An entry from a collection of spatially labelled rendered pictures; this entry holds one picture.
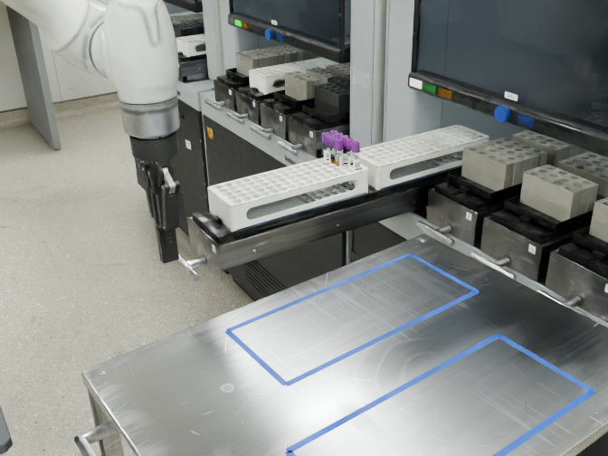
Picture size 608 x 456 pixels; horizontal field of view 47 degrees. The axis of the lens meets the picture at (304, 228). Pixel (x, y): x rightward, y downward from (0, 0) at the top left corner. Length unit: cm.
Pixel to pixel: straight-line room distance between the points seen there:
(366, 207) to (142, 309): 137
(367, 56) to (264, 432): 104
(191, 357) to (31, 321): 173
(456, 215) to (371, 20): 51
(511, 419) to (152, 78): 68
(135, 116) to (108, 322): 149
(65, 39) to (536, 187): 83
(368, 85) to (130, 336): 124
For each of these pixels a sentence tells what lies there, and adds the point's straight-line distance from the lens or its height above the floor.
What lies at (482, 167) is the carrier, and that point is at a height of 86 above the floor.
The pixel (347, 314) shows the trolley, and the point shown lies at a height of 82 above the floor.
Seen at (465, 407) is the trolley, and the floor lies 82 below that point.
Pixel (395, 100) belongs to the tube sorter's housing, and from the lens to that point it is 158.
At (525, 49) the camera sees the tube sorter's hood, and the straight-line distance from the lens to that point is 127.
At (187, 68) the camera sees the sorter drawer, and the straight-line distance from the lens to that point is 247.
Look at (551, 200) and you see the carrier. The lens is 128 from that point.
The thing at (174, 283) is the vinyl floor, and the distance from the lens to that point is 267.
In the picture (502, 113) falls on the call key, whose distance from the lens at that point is 129.
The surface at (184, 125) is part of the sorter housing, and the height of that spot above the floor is 58.
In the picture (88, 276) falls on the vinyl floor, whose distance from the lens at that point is 281.
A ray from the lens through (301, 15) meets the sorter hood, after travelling 184.
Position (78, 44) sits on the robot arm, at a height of 114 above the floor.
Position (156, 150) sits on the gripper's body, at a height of 99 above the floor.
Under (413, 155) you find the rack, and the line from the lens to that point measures 141.
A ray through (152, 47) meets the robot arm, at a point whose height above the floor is 115.
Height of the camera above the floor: 137
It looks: 27 degrees down
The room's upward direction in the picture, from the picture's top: 1 degrees counter-clockwise
